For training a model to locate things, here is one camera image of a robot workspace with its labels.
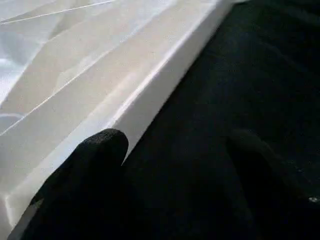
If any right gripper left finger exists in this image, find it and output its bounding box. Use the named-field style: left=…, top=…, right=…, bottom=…
left=14, top=128, right=130, bottom=240

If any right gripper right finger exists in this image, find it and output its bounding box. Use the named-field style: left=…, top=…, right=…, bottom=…
left=226, top=129, right=320, bottom=240

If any black work mat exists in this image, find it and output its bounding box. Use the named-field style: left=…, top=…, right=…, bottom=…
left=107, top=0, right=320, bottom=240

